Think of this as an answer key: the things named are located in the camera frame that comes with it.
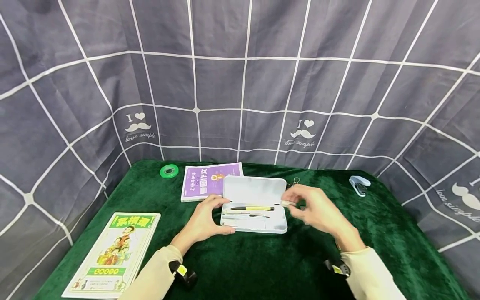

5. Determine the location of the purple book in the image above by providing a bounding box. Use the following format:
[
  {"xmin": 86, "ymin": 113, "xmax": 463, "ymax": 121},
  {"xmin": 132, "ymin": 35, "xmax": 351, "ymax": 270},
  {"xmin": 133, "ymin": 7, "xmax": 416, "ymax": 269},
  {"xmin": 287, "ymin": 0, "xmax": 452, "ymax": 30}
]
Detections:
[{"xmin": 180, "ymin": 162, "xmax": 244, "ymax": 203}]

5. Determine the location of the person's left hand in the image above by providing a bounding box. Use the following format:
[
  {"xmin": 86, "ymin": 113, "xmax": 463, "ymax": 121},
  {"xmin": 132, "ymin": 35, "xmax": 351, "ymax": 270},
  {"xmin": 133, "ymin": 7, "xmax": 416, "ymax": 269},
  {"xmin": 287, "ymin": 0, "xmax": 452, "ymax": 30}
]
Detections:
[{"xmin": 175, "ymin": 194, "xmax": 236, "ymax": 252}]

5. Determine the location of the yellow pen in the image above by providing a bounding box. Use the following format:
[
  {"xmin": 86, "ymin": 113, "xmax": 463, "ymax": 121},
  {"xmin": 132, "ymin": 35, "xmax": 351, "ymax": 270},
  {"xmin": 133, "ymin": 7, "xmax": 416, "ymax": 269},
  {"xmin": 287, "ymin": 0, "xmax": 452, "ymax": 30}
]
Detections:
[{"xmin": 230, "ymin": 205, "xmax": 275, "ymax": 212}]

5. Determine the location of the green tape roll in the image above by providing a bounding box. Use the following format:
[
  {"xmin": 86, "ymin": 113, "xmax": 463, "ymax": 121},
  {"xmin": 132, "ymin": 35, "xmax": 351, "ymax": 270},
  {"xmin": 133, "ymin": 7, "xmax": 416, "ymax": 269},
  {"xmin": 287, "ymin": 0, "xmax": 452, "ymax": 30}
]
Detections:
[{"xmin": 159, "ymin": 164, "xmax": 180, "ymax": 179}]

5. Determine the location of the person's right forearm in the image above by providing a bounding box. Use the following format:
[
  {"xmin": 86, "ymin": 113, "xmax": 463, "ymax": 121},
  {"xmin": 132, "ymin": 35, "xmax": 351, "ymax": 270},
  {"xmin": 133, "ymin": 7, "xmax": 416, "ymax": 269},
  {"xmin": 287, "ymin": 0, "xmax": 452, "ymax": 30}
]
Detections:
[{"xmin": 336, "ymin": 240, "xmax": 408, "ymax": 300}]

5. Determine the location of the green and yellow book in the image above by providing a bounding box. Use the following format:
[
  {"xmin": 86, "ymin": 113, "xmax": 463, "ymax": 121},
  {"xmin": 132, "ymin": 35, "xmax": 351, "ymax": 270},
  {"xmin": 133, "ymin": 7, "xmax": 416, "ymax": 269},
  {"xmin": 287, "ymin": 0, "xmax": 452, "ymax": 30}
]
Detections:
[{"xmin": 61, "ymin": 212, "xmax": 162, "ymax": 300}]

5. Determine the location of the person's right hand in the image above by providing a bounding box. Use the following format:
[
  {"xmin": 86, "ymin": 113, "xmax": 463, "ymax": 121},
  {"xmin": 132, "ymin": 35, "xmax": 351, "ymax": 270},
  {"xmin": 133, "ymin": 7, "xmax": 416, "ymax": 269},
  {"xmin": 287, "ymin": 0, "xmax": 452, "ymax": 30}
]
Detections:
[{"xmin": 281, "ymin": 185, "xmax": 364, "ymax": 252}]

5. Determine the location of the person's left forearm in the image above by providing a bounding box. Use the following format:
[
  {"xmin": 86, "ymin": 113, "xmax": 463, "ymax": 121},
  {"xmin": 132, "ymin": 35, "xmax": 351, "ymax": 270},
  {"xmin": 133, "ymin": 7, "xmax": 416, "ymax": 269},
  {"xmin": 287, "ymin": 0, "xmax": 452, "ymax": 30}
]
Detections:
[{"xmin": 119, "ymin": 241, "xmax": 189, "ymax": 300}]

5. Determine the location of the white pencil case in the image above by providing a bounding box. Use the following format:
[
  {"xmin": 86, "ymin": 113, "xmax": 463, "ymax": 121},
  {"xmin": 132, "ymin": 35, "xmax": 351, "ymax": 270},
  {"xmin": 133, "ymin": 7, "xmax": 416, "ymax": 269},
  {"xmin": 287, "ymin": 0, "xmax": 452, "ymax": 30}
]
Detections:
[{"xmin": 220, "ymin": 175, "xmax": 289, "ymax": 235}]

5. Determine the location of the black and white pen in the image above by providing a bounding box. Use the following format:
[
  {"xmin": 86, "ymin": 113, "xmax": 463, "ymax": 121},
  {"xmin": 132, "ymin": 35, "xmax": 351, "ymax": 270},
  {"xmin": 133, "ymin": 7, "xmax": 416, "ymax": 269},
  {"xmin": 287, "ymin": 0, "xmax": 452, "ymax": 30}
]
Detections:
[{"xmin": 222, "ymin": 212, "xmax": 271, "ymax": 218}]

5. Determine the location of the blue and white stapler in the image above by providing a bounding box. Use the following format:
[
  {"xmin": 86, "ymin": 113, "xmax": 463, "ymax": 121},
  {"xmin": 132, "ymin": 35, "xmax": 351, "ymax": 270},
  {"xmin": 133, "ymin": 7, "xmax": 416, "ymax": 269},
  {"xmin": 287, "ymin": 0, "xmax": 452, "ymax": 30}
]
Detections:
[{"xmin": 349, "ymin": 175, "xmax": 372, "ymax": 197}]

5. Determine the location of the black wrist band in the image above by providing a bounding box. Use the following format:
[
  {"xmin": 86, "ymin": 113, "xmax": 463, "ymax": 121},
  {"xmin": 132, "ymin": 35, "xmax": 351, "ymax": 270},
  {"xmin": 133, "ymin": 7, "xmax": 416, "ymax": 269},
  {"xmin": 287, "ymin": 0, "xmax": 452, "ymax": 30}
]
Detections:
[
  {"xmin": 168, "ymin": 260, "xmax": 198, "ymax": 289},
  {"xmin": 324, "ymin": 259, "xmax": 352, "ymax": 280}
]

